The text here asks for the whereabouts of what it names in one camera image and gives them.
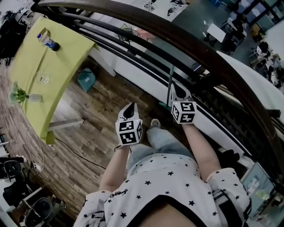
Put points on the small yellow bowl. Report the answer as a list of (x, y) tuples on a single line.
[(47, 31)]

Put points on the black bag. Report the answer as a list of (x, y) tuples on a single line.
[(229, 156)]

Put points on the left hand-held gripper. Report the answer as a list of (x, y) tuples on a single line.
[(128, 138)]

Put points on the grey office chair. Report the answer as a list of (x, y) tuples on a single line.
[(41, 209)]

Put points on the person's right forearm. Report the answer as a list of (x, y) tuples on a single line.
[(202, 150)]

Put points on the white star-print shirt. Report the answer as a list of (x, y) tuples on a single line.
[(166, 184)]

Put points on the vase with green plant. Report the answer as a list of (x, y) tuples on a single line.
[(20, 94)]

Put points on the black wrist band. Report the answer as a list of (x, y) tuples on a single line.
[(117, 148)]

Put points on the white desk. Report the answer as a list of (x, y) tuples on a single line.
[(216, 32)]

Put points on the clear glass mug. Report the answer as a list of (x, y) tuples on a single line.
[(43, 78)]

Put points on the black office chair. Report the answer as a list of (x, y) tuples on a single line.
[(12, 168), (15, 195), (13, 37)]

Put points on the teal notice board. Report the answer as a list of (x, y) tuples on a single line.
[(259, 184)]

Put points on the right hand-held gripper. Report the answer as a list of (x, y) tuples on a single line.
[(186, 117)]

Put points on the grey sneaker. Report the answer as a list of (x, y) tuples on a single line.
[(155, 123)]

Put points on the green tablecloth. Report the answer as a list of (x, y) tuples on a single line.
[(55, 62)]

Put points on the teal bin under table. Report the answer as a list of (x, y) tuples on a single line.
[(86, 79)]

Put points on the white ribbed vase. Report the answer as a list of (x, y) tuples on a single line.
[(35, 97)]

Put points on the cola bottle with blue label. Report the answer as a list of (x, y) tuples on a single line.
[(50, 42)]

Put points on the light blue jeans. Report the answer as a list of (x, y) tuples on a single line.
[(164, 142)]

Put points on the pink chair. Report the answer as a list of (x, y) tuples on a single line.
[(146, 35)]

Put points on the person's left forearm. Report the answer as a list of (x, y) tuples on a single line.
[(113, 173)]

